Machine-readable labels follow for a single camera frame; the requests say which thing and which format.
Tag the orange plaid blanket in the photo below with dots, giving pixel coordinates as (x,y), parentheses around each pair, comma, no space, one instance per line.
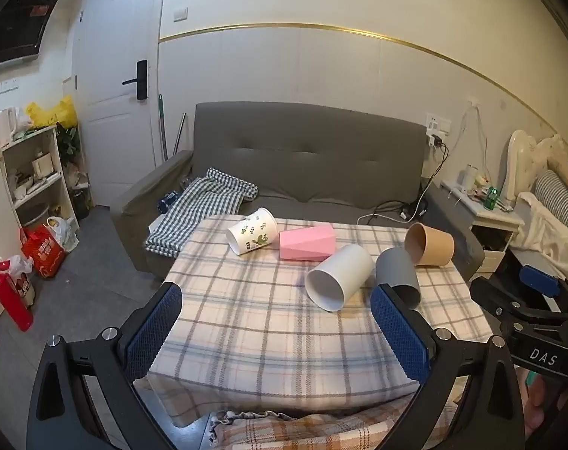
(312,433)

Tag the white plastic bag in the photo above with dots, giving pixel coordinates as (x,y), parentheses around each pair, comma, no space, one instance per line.
(63,233)

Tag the blue object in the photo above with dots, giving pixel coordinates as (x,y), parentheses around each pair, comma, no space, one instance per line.
(167,200)

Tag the plaid tablecloth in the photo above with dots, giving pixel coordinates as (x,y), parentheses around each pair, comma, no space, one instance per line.
(265,328)

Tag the white leaf-print cup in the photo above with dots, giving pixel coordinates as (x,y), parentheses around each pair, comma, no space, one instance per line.
(253,232)

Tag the striped pillow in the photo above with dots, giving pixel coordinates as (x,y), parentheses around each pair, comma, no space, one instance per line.
(560,201)

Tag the white bed headboard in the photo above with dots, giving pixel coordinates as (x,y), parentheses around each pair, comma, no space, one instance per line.
(523,154)

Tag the person's right hand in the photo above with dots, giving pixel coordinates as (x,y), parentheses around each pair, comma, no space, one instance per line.
(537,403)

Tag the red fire extinguisher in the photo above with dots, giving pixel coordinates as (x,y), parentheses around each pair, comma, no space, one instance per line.
(9,295)

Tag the yellow plastic bag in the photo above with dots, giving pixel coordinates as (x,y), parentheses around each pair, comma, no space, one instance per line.
(54,112)

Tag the white light switch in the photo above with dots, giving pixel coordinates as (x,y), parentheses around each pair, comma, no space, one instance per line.
(181,14)

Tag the black television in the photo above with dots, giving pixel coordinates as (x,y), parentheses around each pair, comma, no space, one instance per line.
(16,28)

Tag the white wall switches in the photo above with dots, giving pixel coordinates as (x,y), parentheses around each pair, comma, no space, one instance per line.
(5,87)

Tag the metal pole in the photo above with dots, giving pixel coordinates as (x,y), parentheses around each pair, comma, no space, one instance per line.
(180,133)

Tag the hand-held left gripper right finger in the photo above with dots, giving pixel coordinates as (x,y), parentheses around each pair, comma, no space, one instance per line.
(399,333)

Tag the white shelf unit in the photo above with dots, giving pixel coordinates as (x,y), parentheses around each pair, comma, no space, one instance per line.
(63,168)

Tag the white bed sheet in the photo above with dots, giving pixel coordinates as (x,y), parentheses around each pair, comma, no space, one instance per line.
(542,229)

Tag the red paper bag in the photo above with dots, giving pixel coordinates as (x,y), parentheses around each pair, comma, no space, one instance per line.
(42,253)

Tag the grey cup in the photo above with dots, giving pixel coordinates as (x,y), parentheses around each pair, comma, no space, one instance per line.
(396,269)

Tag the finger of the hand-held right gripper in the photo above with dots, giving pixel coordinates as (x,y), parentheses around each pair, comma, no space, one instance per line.
(499,302)
(539,281)

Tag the grey sofa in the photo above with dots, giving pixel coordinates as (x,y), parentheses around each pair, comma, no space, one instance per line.
(312,159)

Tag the green checked cloth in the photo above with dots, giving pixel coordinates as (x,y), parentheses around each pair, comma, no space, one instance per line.
(199,206)

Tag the white electric kettle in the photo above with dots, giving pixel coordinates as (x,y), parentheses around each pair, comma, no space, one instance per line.
(5,126)

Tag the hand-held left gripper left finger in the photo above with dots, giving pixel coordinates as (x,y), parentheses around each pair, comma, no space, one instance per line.
(155,333)

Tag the wall power outlet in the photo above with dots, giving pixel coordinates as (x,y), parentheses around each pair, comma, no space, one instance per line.
(436,129)

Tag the pink faceted cup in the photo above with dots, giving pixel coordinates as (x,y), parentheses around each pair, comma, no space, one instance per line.
(307,243)

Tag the white nightstand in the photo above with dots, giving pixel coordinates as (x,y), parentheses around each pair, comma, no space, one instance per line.
(492,218)

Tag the brown paper cup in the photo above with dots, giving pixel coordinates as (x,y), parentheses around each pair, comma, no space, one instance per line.
(431,246)

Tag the plain white cup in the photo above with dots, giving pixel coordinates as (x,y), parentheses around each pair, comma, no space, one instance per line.
(347,267)

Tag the white door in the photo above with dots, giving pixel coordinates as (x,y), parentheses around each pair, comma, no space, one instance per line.
(115,117)

